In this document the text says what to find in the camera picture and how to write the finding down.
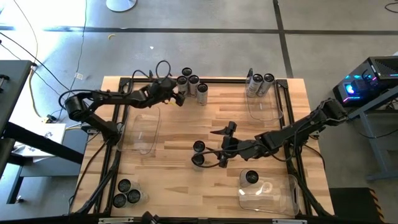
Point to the white edge bracket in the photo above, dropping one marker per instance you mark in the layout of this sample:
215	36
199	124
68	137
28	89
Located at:
115	220
289	221

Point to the dark grey side desk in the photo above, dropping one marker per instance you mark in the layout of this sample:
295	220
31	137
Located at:
12	87

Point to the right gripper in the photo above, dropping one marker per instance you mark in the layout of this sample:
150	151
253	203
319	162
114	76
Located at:
231	144

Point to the yellow tape scrap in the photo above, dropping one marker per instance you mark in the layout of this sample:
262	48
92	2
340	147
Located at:
111	36

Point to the grey metal stand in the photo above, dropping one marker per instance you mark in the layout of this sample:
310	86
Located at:
371	140

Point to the clear plastic bin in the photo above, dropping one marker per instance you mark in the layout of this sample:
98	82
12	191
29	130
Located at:
140	130
264	109
273	199

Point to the white paper sheets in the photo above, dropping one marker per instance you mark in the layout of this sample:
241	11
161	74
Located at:
46	137

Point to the black desktop computer RGB lights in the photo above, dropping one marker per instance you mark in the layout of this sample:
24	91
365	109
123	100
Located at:
382	68

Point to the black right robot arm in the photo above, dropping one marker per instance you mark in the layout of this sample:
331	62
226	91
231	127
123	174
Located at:
295	129

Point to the white round stand base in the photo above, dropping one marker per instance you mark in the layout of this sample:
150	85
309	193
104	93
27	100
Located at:
121	4

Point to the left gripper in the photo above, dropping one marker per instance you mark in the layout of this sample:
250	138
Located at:
161	88

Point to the black case hazard stripes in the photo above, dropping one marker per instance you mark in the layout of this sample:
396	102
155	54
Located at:
351	205

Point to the black table clamp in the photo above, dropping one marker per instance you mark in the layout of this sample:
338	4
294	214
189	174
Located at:
151	74
249	72

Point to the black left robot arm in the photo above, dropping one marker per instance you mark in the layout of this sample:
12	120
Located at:
118	98

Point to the white floor tag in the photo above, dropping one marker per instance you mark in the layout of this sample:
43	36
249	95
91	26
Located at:
79	75

